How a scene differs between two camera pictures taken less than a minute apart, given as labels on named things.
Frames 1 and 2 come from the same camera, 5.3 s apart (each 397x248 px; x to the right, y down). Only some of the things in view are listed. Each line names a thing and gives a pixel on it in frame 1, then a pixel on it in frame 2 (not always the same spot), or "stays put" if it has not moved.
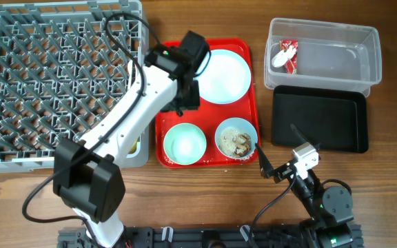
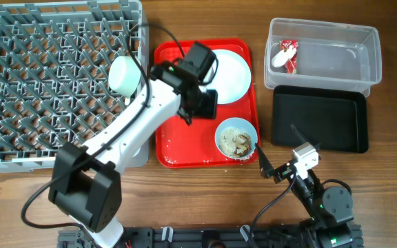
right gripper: x=267 y=170 stays put
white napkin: x=282 y=57 stays put
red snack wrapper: x=291 y=64 stays put
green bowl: x=185 y=144 → x=125 y=75
